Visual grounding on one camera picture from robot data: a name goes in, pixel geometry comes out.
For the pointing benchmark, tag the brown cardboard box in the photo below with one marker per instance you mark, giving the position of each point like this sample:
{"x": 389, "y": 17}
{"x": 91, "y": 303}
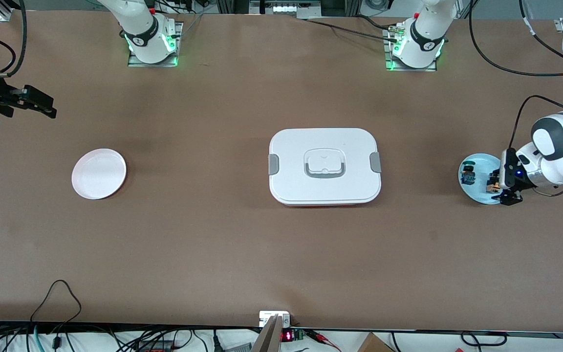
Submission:
{"x": 373, "y": 344}

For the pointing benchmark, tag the aluminium profile bar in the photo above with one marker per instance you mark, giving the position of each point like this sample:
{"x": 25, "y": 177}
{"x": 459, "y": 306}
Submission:
{"x": 269, "y": 337}

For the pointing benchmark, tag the light blue round plate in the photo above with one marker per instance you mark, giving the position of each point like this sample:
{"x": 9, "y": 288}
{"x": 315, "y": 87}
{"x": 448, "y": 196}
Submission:
{"x": 484, "y": 162}

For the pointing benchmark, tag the small white mount block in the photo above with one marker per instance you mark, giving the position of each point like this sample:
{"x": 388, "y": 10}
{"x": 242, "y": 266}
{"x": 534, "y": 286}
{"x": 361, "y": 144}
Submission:
{"x": 268, "y": 317}

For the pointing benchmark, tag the aluminium frame with white label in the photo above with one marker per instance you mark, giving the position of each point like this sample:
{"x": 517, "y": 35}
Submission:
{"x": 286, "y": 7}

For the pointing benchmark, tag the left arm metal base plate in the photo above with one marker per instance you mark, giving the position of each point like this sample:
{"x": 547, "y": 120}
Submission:
{"x": 411, "y": 69}

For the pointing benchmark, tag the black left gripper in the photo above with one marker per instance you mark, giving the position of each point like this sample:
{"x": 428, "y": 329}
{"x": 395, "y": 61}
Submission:
{"x": 498, "y": 177}

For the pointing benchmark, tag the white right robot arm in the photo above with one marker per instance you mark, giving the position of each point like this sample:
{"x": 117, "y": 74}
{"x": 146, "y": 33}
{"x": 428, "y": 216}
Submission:
{"x": 140, "y": 29}

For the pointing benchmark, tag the pale pink round plate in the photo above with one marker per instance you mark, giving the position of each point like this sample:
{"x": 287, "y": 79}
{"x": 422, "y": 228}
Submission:
{"x": 98, "y": 174}

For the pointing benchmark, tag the red clip lead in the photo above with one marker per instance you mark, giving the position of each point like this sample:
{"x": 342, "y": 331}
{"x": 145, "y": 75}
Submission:
{"x": 323, "y": 338}

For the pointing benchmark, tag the white lidded lunch box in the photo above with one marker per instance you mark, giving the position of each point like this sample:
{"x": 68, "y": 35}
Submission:
{"x": 291, "y": 186}

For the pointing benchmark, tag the red digit display board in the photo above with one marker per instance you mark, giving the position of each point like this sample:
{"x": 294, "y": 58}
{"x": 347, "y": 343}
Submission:
{"x": 287, "y": 336}

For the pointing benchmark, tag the green push-button switch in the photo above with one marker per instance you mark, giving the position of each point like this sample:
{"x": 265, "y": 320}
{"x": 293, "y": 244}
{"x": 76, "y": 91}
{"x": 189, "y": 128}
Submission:
{"x": 468, "y": 175}

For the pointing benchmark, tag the orange push-button switch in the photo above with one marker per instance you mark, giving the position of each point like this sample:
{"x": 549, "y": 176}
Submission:
{"x": 492, "y": 186}

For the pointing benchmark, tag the short aluminium profile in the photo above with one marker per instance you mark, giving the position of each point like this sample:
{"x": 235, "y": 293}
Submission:
{"x": 5, "y": 12}

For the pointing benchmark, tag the perforated aluminium rail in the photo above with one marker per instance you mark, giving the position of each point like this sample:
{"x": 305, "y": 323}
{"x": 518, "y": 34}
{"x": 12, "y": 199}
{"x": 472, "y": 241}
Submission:
{"x": 560, "y": 24}

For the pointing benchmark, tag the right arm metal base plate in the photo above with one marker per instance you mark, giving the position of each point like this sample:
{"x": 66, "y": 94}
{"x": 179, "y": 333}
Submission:
{"x": 152, "y": 64}

